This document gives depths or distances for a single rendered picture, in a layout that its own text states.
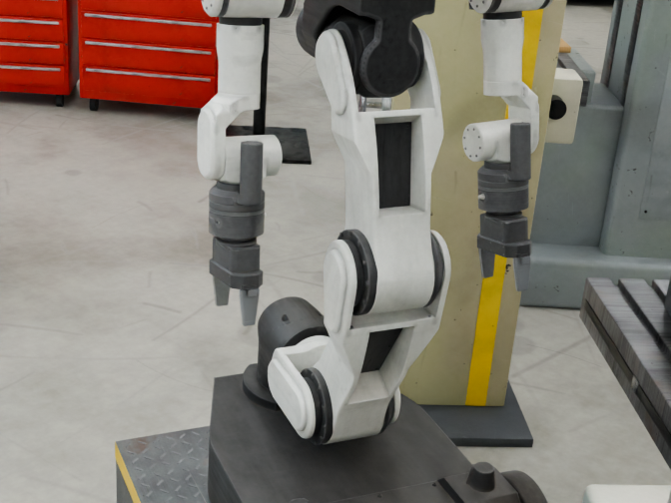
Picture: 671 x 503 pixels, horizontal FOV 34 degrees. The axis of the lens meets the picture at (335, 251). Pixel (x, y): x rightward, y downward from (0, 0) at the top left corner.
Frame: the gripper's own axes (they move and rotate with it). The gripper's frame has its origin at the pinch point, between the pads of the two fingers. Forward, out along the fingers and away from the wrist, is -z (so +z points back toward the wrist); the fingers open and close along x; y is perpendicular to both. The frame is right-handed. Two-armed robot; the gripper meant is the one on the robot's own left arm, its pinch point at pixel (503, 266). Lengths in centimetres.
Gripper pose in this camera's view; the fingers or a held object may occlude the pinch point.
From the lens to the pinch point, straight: 199.3
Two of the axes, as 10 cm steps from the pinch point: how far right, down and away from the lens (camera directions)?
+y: 9.0, -1.5, 4.2
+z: -0.5, -9.7, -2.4
